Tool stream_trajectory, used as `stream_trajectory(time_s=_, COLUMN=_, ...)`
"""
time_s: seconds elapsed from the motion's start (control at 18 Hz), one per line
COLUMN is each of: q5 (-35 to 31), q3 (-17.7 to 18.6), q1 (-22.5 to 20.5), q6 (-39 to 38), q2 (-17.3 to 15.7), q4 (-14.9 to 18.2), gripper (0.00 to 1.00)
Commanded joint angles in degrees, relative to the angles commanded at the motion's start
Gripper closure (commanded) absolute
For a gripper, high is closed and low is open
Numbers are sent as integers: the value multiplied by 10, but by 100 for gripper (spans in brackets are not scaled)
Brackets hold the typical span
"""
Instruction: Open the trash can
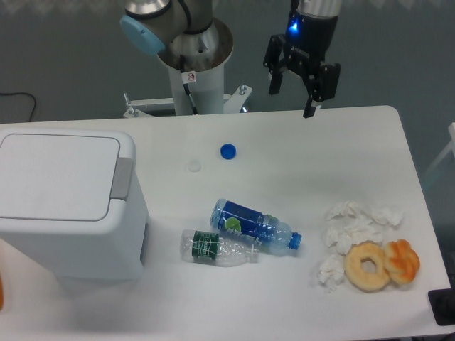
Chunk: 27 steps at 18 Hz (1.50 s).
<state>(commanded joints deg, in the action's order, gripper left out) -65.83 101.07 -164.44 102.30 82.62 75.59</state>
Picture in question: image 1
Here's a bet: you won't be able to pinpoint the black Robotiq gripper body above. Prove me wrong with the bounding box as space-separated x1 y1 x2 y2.
283 1 340 77

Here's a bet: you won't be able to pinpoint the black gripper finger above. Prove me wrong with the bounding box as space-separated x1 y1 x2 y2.
302 63 341 118
263 34 292 94

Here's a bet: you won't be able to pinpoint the white push-lid trash can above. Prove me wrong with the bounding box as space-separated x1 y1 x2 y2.
1 127 149 280

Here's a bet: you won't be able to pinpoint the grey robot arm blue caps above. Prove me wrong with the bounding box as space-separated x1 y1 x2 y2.
119 1 341 118

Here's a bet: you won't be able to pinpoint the blue bottle cap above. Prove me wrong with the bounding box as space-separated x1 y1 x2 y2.
220 144 237 160

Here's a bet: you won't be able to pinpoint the crumpled white tissue upper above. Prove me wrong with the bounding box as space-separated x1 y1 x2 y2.
326 201 362 220

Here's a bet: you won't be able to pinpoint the crumpled white tissue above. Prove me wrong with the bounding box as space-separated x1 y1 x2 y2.
323 219 383 255
317 254 345 293
370 207 405 227
326 201 362 220

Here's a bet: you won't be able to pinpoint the white bottle cap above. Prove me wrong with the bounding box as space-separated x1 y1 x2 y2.
188 160 202 173

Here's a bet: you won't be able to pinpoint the crumpled white tissue right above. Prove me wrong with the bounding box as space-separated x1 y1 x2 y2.
370 207 405 227

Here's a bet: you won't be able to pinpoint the crumpled white tissue middle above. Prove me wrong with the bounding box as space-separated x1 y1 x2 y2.
323 219 383 255

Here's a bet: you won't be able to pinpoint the blue label plastic bottle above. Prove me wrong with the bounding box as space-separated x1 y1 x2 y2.
210 199 302 254

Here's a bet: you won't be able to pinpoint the crumpled white tissue lower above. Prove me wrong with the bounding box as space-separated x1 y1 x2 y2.
317 254 345 293

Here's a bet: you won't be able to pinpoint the orange glazed twisted bread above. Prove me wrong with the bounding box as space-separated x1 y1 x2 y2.
383 239 420 285

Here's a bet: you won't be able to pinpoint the green label clear bottle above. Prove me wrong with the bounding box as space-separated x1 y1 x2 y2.
180 229 259 267

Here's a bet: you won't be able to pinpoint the black device at edge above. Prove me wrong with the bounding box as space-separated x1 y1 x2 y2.
428 288 454 326

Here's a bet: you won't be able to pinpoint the orange object at edge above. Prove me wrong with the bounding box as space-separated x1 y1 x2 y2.
0 275 5 311

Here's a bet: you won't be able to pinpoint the white metal base frame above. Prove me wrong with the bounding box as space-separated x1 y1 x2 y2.
123 85 253 119

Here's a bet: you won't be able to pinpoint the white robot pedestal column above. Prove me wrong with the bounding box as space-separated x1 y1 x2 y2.
168 65 225 116

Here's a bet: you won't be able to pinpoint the white frame at right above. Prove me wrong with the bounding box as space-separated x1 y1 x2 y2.
424 122 454 179

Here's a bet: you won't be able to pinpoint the plain ring donut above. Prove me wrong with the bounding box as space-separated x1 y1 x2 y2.
343 242 390 292

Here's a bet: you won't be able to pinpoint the black cable on floor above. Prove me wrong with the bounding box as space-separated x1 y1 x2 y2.
0 92 37 123

